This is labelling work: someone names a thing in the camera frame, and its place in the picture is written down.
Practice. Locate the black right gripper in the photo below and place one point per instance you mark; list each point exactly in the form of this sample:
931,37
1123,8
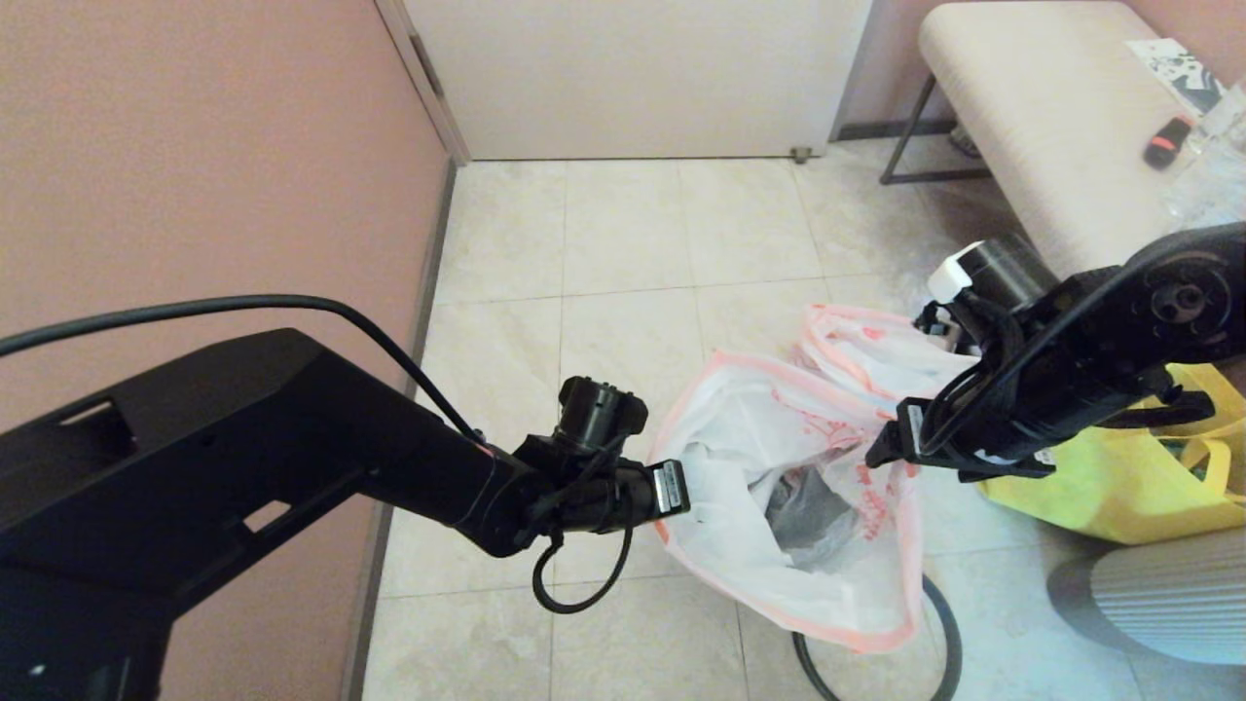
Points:
993,424

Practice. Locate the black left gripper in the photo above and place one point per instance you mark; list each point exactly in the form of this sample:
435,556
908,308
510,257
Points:
613,492

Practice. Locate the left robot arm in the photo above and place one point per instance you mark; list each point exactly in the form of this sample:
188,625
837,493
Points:
195,458

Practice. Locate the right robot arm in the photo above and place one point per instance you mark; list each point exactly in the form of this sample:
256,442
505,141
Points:
1149,321

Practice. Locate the black trash bin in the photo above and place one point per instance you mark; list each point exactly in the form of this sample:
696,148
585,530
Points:
808,516

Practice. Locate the yellow tote bag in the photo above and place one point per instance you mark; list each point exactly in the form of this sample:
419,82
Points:
1119,487

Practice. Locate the grey ribbed round object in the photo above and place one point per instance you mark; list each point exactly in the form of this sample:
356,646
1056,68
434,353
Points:
1168,604

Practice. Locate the dark grey shoe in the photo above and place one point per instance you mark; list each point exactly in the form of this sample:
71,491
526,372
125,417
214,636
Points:
964,144

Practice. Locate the beige table with metal legs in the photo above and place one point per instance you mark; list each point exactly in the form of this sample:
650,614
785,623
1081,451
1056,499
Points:
1032,117

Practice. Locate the white door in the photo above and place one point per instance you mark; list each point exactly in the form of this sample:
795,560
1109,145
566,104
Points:
633,78

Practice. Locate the black and orange small device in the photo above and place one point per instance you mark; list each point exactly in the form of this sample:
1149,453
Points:
1166,142

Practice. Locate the clear plastic bottle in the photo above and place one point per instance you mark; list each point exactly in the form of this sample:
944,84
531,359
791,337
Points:
1217,166

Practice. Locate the black and white leaflet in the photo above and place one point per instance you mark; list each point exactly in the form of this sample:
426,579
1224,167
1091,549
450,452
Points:
1173,73

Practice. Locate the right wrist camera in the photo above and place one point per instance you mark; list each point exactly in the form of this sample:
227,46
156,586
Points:
934,329

